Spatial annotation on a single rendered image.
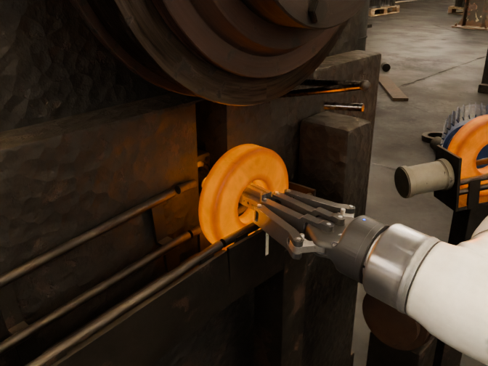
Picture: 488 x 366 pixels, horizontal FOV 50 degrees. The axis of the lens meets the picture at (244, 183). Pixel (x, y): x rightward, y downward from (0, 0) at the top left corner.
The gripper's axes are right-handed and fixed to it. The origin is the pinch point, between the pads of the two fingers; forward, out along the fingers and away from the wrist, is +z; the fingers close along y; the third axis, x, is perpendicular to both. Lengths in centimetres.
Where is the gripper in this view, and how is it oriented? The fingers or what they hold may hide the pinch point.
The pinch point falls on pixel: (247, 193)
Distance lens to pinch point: 72.4
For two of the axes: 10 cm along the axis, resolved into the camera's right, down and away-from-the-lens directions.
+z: -7.4, -3.4, 5.8
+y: 6.7, -2.9, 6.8
